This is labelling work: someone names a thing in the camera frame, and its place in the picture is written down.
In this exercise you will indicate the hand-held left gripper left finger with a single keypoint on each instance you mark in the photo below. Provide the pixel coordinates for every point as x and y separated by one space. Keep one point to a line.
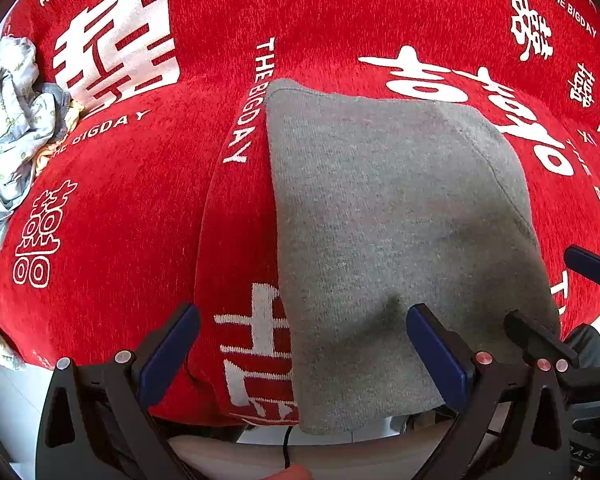
172 355

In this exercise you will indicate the white patterned garment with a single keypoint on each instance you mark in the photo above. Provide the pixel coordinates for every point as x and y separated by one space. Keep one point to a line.
10 110

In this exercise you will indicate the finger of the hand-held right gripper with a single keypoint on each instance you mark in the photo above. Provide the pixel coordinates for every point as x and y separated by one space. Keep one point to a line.
535 337
592 266

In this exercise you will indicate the grey blue garment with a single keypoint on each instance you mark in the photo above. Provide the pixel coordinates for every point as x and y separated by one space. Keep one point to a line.
55 110

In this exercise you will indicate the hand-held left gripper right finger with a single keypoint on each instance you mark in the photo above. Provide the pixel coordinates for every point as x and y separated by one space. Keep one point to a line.
437 355

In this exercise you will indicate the grey knitted sweater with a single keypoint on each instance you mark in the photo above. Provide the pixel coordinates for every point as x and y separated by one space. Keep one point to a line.
380 210

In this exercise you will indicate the person's dark trouser leg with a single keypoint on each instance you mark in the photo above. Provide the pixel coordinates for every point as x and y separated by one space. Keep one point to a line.
591 345

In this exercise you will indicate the cream yellow garment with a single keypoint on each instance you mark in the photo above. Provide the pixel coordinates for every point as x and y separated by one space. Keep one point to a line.
74 116

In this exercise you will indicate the red printed sofa cover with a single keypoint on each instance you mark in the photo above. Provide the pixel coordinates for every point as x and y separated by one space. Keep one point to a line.
155 210

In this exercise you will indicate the white sofa base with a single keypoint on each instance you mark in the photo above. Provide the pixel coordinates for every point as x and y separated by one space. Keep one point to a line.
220 452

